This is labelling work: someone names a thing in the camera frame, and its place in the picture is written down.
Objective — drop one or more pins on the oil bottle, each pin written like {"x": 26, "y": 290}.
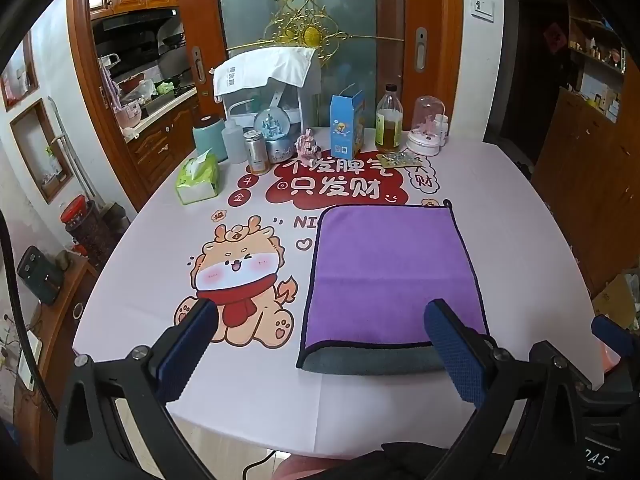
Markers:
{"x": 388, "y": 125}

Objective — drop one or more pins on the silver metal can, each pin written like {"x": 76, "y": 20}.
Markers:
{"x": 255, "y": 152}

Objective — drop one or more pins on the person's dark clothing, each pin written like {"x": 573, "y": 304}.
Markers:
{"x": 425, "y": 462}

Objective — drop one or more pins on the translucent plastic bottle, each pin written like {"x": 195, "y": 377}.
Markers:
{"x": 235, "y": 142}

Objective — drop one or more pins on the pink figurine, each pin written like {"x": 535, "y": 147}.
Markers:
{"x": 307, "y": 144}

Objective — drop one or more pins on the purple towel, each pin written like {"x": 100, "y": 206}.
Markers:
{"x": 395, "y": 270}

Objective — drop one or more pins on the teal round container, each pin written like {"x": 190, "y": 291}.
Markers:
{"x": 210, "y": 137}

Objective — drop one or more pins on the red lidded jar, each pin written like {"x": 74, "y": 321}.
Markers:
{"x": 75, "y": 210}

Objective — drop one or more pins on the range hood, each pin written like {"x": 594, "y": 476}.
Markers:
{"x": 135, "y": 19}

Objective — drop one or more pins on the white cloth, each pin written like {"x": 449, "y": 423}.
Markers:
{"x": 260, "y": 67}

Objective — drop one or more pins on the wooden wall shelf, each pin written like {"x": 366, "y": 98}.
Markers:
{"x": 597, "y": 50}

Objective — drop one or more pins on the wooden kitchen counter cabinet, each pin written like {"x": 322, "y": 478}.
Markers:
{"x": 160, "y": 140}

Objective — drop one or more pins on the castle snow globe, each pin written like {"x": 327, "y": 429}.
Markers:
{"x": 274, "y": 135}

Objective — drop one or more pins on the black box device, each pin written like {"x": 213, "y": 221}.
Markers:
{"x": 39, "y": 275}

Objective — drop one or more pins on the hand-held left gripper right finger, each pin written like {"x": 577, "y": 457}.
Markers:
{"x": 457, "y": 355}

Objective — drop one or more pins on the blue carton box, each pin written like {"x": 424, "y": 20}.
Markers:
{"x": 346, "y": 127}

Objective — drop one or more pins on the glass dome ornament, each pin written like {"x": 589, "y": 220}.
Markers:
{"x": 425, "y": 125}

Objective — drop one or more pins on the green tissue pack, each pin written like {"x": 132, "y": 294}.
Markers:
{"x": 197, "y": 180}

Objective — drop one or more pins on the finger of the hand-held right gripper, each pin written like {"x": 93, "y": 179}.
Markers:
{"x": 612, "y": 332}

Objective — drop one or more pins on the gold door ornament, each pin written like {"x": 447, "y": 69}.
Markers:
{"x": 310, "y": 35}

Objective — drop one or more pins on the cardboard box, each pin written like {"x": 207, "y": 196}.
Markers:
{"x": 617, "y": 300}

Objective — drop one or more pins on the wooden sideboard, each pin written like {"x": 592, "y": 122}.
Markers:
{"x": 590, "y": 180}

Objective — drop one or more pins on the dark ceramic pot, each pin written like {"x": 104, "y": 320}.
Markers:
{"x": 97, "y": 235}

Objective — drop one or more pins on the frosted glass door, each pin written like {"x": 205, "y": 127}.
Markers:
{"x": 345, "y": 10}

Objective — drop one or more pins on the small white bottle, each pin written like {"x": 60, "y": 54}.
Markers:
{"x": 441, "y": 130}

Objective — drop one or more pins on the printed cartoon tablecloth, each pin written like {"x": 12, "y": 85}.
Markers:
{"x": 165, "y": 240}

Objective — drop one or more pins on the wall light switch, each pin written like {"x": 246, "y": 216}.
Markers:
{"x": 483, "y": 9}

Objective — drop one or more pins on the wooden framed wall niche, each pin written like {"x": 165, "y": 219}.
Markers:
{"x": 42, "y": 150}

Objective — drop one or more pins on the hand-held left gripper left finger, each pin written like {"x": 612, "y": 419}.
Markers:
{"x": 186, "y": 347}

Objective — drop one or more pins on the pill blister card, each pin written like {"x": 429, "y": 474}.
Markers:
{"x": 397, "y": 160}

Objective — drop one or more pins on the white countertop appliance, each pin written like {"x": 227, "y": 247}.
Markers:
{"x": 295, "y": 100}

